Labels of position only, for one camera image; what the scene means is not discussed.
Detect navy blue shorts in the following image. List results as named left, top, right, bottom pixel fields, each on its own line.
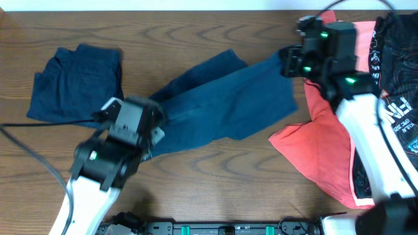
left=150, top=50, right=298, bottom=157

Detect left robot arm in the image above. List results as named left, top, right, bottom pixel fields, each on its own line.
left=50, top=96, right=167, bottom=234

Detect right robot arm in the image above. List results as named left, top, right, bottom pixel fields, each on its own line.
left=280, top=16, right=417, bottom=234

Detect folded navy shorts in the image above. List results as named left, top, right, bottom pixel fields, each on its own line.
left=27, top=44, right=123, bottom=128

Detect pink coral t-shirt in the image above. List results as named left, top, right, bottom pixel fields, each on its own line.
left=349, top=21, right=376, bottom=209

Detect red orange t-shirt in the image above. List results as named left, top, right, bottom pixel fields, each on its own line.
left=268, top=10, right=360, bottom=210

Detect black printed t-shirt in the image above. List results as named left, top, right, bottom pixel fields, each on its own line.
left=352, top=12, right=418, bottom=200

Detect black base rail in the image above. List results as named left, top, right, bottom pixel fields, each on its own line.
left=97, top=211, right=357, bottom=235

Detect left black cable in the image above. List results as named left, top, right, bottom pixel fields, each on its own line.
left=0, top=119, right=99, bottom=235

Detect black cable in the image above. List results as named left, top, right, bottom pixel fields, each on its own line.
left=0, top=119, right=99, bottom=235
left=315, top=0, right=418, bottom=196

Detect right black cable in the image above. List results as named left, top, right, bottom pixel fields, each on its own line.
left=315, top=0, right=418, bottom=196

